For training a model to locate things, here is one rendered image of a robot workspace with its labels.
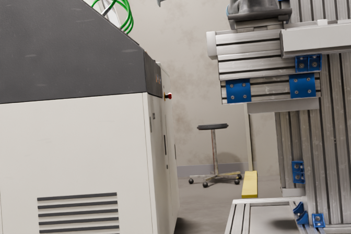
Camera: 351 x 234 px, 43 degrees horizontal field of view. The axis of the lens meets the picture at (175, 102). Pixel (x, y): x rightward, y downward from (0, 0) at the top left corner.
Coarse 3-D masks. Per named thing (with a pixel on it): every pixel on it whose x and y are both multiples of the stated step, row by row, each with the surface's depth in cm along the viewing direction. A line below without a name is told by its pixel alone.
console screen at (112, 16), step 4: (104, 0) 262; (108, 0) 280; (104, 4) 256; (108, 4) 272; (104, 8) 251; (112, 8) 286; (112, 12) 280; (108, 16) 255; (112, 16) 273; (116, 16) 296; (112, 20) 267; (116, 20) 287; (116, 24) 281
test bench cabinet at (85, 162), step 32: (128, 96) 165; (0, 128) 168; (32, 128) 167; (64, 128) 166; (96, 128) 166; (128, 128) 165; (0, 160) 167; (32, 160) 167; (64, 160) 166; (96, 160) 165; (128, 160) 165; (32, 192) 166; (64, 192) 166; (96, 192) 165; (128, 192) 164; (32, 224) 166; (64, 224) 166; (96, 224) 165; (128, 224) 164
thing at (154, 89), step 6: (150, 60) 187; (150, 66) 185; (156, 66) 211; (150, 72) 183; (156, 72) 208; (150, 78) 181; (150, 84) 179; (156, 84) 204; (150, 90) 177; (156, 90) 201; (156, 96) 209
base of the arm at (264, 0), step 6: (246, 0) 164; (252, 0) 162; (258, 0) 161; (264, 0) 161; (270, 0) 163; (240, 6) 166; (246, 6) 164; (252, 6) 161; (258, 6) 160; (264, 6) 160; (270, 6) 160; (276, 6) 163; (240, 12) 165; (246, 12) 162
